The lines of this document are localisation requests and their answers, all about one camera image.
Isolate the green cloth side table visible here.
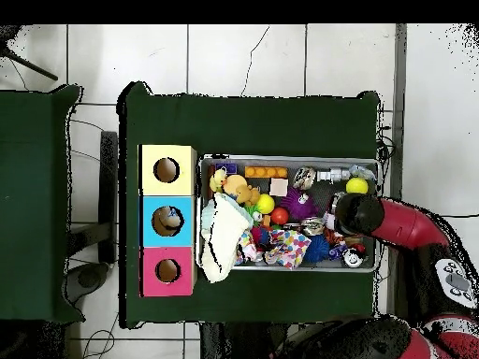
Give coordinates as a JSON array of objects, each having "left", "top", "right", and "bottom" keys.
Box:
[{"left": 0, "top": 84, "right": 83, "bottom": 324}]

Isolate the orange toy brick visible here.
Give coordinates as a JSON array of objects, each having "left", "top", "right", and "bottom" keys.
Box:
[{"left": 244, "top": 165, "right": 289, "bottom": 180}]

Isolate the crushed silver can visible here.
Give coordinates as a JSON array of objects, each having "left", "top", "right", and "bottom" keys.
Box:
[{"left": 300, "top": 216, "right": 327, "bottom": 237}]

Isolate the orange foam duck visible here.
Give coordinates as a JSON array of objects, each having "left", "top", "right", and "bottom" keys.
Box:
[{"left": 222, "top": 174, "right": 262, "bottom": 208}]

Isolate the open-top silver can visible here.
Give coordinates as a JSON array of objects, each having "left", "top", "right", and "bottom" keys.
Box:
[{"left": 291, "top": 165, "right": 319, "bottom": 191}]

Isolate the purple googly-eyed monster toy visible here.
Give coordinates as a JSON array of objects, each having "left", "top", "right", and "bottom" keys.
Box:
[{"left": 281, "top": 186, "right": 319, "bottom": 223}]

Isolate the small yellow ball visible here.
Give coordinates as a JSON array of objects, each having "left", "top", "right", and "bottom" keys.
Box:
[{"left": 256, "top": 194, "right": 277, "bottom": 216}]

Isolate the small yellow rubber duck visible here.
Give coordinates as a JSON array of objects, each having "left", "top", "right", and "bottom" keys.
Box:
[{"left": 209, "top": 167, "right": 227, "bottom": 195}]

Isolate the cream knit cloth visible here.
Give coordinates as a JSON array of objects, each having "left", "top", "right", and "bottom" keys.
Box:
[{"left": 200, "top": 194, "right": 254, "bottom": 285}]

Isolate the mint green cloth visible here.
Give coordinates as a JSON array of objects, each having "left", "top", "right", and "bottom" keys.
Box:
[{"left": 199, "top": 201, "right": 218, "bottom": 240}]

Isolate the small orange ball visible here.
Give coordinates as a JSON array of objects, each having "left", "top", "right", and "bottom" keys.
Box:
[{"left": 270, "top": 206, "right": 291, "bottom": 226}]

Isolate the upright dark soda can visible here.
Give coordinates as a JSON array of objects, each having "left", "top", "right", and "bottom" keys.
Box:
[{"left": 341, "top": 246, "right": 366, "bottom": 269}]

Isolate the black cable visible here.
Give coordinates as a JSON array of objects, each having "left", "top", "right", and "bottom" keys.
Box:
[{"left": 441, "top": 211, "right": 479, "bottom": 222}]

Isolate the wooden cube block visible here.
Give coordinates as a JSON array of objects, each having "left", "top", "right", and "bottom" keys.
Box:
[{"left": 269, "top": 178, "right": 289, "bottom": 198}]

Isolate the shallow clear mesh bin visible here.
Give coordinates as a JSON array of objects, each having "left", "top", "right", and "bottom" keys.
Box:
[{"left": 197, "top": 155, "right": 382, "bottom": 274}]

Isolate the multicolour polka dot cloth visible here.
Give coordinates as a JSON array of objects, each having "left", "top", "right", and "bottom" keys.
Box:
[{"left": 264, "top": 228, "right": 312, "bottom": 270}]

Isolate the wooden box with three holes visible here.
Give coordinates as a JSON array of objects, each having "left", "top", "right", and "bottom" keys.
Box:
[{"left": 138, "top": 144, "right": 197, "bottom": 298}]

